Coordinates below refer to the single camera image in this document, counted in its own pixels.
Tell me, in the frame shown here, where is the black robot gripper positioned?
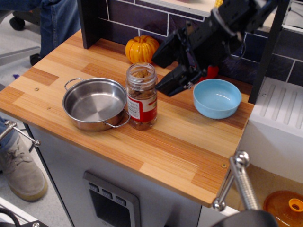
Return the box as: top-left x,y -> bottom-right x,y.
152,8 -> 246,96

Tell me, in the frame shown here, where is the clear almond jar red label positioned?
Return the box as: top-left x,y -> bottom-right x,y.
125,62 -> 158,131

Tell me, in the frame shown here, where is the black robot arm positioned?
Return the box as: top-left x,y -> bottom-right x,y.
152,0 -> 279,96

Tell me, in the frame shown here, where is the stainless steel pot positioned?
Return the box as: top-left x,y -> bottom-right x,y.
62,78 -> 131,131

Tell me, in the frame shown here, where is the orange pot lid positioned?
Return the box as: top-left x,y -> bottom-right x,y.
263,191 -> 303,227

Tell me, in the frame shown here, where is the red toy strawberry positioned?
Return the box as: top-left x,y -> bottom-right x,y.
198,66 -> 219,82

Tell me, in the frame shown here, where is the orange toy pumpkin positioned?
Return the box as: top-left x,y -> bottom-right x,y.
125,35 -> 160,63

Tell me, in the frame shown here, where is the light blue bowl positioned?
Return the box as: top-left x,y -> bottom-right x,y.
193,79 -> 242,119

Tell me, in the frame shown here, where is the wooden upper shelf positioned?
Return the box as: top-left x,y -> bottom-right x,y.
144,0 -> 276,33

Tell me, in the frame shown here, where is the yellow toy corn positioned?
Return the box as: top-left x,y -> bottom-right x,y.
214,0 -> 223,8

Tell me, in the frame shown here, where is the white toy sink drainer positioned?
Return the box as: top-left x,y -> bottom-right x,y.
244,78 -> 303,142

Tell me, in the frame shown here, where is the blue jeans leg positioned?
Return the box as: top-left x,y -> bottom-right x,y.
0,0 -> 80,58

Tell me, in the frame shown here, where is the grey oven control panel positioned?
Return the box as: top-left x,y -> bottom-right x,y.
83,171 -> 141,227

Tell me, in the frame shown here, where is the black office chair base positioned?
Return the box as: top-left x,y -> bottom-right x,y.
9,7 -> 42,67

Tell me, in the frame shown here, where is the black rounded object foreground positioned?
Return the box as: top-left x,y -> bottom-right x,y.
213,210 -> 279,227

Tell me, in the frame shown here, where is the beige suede shoe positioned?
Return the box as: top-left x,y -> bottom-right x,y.
0,136 -> 48,202

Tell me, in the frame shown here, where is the black shelf post left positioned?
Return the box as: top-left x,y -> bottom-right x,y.
77,0 -> 108,49

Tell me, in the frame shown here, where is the black shelf post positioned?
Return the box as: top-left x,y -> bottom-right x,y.
77,0 -> 108,49
248,0 -> 290,104

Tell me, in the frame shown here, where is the black shelf post right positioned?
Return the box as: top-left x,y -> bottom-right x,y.
248,0 -> 290,104

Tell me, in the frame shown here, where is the metal towel rail left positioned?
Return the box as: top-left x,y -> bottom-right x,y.
0,120 -> 41,147

